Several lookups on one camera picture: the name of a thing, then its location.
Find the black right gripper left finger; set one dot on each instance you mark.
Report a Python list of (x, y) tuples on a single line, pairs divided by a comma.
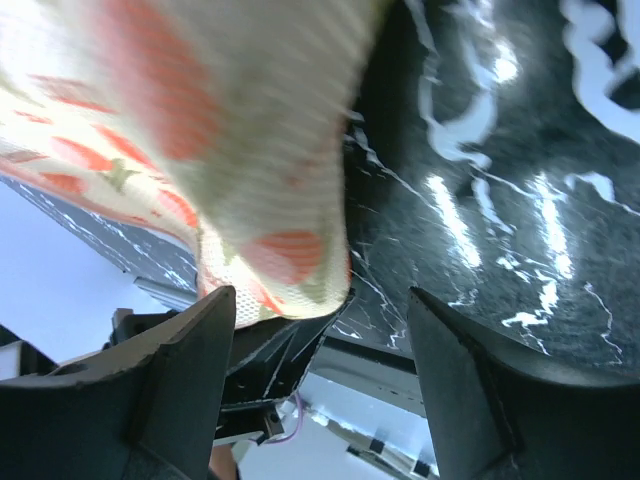
[(74, 423)]

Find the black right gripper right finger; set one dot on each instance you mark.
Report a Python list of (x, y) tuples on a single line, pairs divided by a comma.
[(498, 409)]

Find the black marble-pattern mat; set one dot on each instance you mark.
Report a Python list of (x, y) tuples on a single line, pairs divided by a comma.
[(491, 158)]

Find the pink floral mesh laundry bag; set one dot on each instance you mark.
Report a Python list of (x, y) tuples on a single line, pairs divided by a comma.
[(218, 123)]

